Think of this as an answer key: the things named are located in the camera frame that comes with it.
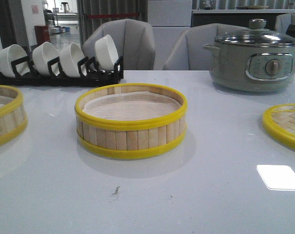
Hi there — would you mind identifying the white cabinet background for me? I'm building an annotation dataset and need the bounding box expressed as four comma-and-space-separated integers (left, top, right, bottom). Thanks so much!
147, 0, 192, 70

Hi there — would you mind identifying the grey chair centre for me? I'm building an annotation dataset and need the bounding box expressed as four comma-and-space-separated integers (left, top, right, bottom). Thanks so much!
163, 23, 244, 71

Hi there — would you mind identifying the glass pot lid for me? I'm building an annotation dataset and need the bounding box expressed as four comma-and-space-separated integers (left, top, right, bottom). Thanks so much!
215, 19, 295, 47

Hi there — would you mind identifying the grey electric cooking pot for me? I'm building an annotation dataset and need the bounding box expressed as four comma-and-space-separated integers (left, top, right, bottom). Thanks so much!
204, 42, 295, 93

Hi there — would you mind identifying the grey chair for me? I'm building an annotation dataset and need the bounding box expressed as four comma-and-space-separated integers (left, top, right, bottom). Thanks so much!
82, 19, 155, 70
275, 13, 295, 33
163, 23, 244, 71

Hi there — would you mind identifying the white bowl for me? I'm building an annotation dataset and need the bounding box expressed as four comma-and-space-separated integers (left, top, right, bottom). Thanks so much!
0, 44, 27, 78
59, 42, 85, 78
94, 35, 119, 71
32, 41, 59, 76

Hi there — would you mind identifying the white bowl far left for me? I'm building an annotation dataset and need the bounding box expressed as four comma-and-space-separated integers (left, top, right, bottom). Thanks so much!
0, 44, 27, 78

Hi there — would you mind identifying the woven bamboo steamer lid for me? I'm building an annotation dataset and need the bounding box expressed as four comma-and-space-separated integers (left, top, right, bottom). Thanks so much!
262, 103, 295, 150

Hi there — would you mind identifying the black dish rack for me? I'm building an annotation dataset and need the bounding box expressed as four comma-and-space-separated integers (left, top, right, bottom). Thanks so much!
0, 56, 124, 87

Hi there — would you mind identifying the white bowl right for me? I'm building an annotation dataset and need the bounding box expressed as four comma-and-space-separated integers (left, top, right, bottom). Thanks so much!
94, 35, 119, 71

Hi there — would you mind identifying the bamboo steamer tray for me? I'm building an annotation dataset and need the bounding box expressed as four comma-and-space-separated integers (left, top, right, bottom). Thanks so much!
74, 83, 187, 159
0, 85, 28, 146

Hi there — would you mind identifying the grey chair far right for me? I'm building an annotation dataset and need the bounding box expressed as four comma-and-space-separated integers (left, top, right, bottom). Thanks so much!
275, 13, 295, 33

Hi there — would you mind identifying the grey chair left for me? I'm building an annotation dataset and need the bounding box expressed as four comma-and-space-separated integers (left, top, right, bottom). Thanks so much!
82, 19, 155, 70

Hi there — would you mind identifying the red bin background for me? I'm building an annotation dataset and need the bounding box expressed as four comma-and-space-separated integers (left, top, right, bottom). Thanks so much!
34, 25, 50, 46

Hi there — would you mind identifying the dark counter shelf background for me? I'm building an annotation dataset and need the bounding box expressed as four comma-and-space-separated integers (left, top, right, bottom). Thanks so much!
191, 9, 295, 30

